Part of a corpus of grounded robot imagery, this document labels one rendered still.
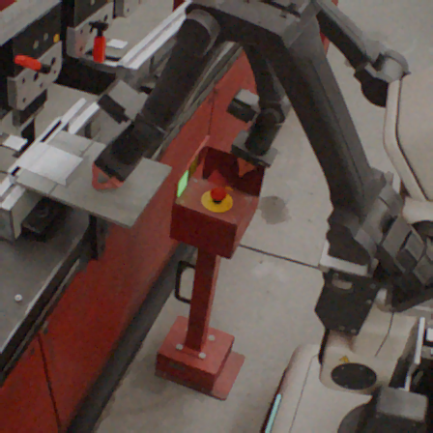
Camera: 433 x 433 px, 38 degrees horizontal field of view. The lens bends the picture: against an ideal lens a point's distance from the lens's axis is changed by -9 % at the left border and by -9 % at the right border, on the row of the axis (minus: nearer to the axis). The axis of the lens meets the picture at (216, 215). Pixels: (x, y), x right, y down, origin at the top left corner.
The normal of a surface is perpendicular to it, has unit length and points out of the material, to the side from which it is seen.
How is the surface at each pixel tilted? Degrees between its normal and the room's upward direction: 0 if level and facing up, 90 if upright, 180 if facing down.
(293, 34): 71
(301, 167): 0
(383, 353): 90
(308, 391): 0
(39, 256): 0
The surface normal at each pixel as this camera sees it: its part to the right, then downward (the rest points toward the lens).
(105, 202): 0.11, -0.71
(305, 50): 0.72, 0.28
